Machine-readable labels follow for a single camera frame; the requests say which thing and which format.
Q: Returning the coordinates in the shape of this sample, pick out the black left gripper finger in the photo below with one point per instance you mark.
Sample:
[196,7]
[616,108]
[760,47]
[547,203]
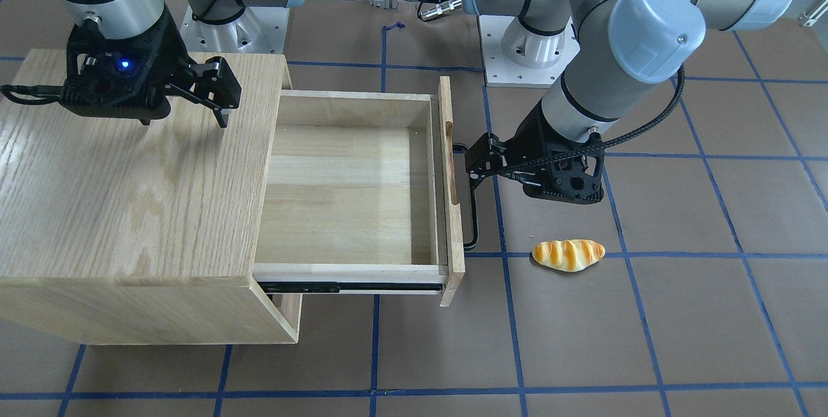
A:
[487,157]

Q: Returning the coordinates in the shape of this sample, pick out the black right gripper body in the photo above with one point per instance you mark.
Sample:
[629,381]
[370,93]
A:
[166,48]

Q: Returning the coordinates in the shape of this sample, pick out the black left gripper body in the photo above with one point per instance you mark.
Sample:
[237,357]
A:
[532,129]

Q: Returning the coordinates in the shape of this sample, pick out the black metal drawer handle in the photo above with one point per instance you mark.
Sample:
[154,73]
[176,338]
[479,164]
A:
[461,149]

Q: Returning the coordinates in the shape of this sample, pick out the wooden drawer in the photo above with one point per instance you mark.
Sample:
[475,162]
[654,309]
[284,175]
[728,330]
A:
[361,196]

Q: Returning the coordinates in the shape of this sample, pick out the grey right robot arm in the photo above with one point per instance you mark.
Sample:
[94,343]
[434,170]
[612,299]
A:
[221,26]

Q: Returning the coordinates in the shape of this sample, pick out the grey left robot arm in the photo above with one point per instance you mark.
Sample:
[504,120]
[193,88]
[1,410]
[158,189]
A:
[627,77]

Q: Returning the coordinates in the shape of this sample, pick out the light wooden drawer cabinet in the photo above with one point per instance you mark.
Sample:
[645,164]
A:
[116,233]

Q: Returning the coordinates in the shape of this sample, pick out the glazed bread roll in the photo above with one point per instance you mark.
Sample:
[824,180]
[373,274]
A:
[573,255]

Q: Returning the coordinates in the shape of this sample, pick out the silver metal connector plug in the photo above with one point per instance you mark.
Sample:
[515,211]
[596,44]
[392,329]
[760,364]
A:
[439,10]

